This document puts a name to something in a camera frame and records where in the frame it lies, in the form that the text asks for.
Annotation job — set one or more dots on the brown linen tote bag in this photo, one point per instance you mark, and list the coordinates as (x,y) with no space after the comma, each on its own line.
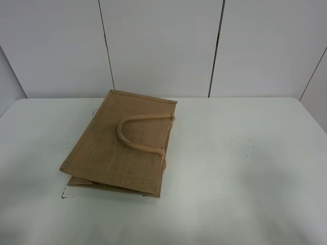
(125,145)

